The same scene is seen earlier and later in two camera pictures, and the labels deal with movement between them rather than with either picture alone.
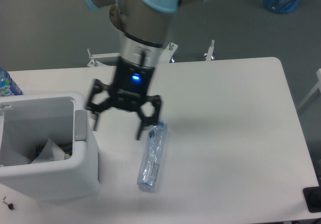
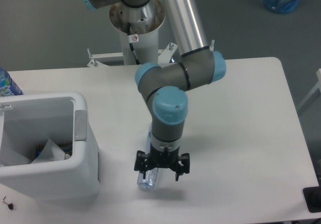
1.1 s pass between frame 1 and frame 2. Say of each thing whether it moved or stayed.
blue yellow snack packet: stayed
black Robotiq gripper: moved
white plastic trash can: stayed
